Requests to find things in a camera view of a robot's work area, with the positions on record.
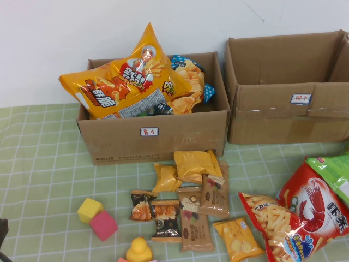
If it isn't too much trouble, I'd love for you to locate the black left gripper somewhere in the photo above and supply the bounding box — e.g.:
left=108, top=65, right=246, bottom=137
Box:
left=0, top=218, right=9, bottom=242

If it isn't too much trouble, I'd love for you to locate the large yellow fries snack bag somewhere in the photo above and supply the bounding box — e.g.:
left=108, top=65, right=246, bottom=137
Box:
left=58, top=22, right=193, bottom=120

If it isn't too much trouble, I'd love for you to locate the small plain yellow snack packet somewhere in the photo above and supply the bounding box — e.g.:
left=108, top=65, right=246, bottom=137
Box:
left=152, top=162, right=183, bottom=193
left=173, top=149, right=223, bottom=184

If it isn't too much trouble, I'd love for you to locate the green snack bag with barcode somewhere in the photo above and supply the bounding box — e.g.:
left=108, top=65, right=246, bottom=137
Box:
left=305, top=151, right=349, bottom=208

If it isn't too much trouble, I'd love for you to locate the green checked tablecloth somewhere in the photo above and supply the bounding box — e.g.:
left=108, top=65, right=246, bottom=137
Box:
left=0, top=103, right=349, bottom=262

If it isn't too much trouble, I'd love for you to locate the yellow foam cube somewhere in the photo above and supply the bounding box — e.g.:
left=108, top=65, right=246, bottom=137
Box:
left=77, top=198, right=105, bottom=224

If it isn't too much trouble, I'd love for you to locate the pink foam cube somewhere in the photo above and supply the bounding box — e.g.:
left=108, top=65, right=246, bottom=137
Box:
left=89, top=209, right=119, bottom=242

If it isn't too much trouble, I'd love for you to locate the yellow rubber duck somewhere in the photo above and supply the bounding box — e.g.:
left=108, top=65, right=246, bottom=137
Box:
left=125, top=236, right=153, bottom=262

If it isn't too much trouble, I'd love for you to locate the black chips packet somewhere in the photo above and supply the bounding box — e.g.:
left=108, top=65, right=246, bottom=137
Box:
left=151, top=199, right=183, bottom=243
left=128, top=190, right=158, bottom=222

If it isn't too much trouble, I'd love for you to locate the brown biscuit packet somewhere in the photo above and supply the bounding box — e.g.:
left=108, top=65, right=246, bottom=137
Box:
left=177, top=186, right=215, bottom=252
left=218, top=160, right=230, bottom=178
left=200, top=174, right=231, bottom=219

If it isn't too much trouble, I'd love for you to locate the cardboard box with printed web address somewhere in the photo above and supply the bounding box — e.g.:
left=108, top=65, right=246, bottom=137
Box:
left=76, top=51, right=231, bottom=166

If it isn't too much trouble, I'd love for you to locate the blue polka dot chips bag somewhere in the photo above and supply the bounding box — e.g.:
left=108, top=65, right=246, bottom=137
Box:
left=151, top=53, right=216, bottom=116

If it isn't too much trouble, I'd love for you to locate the yellow cracker packet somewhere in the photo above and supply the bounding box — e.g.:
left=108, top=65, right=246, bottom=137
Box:
left=212, top=217, right=265, bottom=261

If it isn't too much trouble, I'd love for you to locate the large taped cardboard box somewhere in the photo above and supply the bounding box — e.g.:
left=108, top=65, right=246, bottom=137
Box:
left=224, top=29, right=349, bottom=145

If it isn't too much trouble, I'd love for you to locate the red shrimp sticks bag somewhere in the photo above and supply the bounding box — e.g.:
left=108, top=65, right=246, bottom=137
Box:
left=238, top=157, right=349, bottom=262

